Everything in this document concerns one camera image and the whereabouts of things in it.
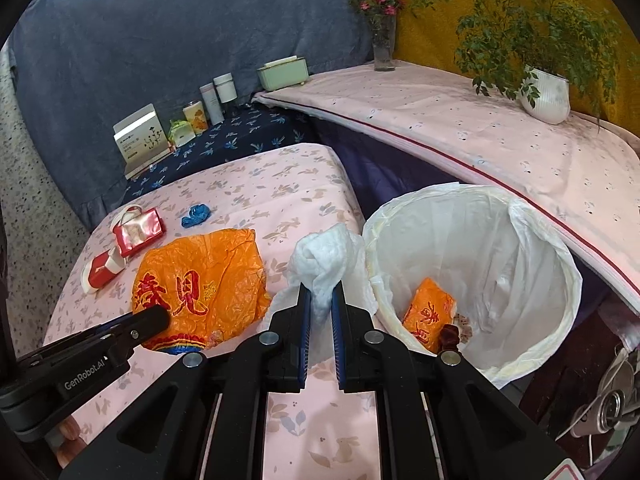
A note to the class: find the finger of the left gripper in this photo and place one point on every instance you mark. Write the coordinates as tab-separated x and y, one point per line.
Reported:
142	324

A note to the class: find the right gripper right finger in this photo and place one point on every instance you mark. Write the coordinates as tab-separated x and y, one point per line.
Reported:
438	417

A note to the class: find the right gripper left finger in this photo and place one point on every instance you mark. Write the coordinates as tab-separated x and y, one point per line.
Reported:
205	418

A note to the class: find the red white paper cup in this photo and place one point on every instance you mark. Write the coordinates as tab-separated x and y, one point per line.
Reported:
101	270

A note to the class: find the dark red velvet scrunchie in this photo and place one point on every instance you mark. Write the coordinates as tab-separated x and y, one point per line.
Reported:
448	338

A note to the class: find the orange plastic bag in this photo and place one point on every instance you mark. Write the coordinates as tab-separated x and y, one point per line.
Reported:
213	286
430	310

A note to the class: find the red envelope box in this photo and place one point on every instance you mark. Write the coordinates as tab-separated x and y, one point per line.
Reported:
135	228

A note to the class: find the blue scrap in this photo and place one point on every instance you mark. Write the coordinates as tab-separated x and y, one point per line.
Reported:
197	215

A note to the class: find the white cloth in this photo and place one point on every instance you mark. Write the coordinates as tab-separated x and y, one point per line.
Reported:
321	261

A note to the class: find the white lined trash bin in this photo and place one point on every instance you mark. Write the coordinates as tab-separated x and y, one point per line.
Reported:
510	273

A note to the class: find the white product box with flowers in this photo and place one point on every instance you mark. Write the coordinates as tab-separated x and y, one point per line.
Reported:
141	140

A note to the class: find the pink rabbit print tablecloth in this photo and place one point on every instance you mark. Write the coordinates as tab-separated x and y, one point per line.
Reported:
283	195

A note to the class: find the green yellow small packet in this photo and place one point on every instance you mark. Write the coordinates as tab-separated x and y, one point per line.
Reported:
180	133

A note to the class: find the cream orange small carton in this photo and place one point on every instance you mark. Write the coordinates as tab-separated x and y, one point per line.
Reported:
195	115

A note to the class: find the navy floral cloth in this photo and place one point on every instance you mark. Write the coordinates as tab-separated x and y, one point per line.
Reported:
254	129

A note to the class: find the white lidded jar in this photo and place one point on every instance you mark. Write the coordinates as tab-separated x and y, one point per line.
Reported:
225	88

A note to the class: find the pink shelf cloth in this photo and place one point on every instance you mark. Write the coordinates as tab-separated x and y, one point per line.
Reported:
582	177

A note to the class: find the blue grey backdrop cloth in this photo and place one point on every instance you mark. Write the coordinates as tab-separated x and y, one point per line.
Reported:
81	66

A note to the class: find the mint green tissue box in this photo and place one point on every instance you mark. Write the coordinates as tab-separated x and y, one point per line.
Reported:
286	72

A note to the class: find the green plant in white pot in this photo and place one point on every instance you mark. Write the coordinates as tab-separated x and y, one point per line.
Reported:
509	45

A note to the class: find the glass vase with pink flowers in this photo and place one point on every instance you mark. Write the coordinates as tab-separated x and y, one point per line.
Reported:
381	17

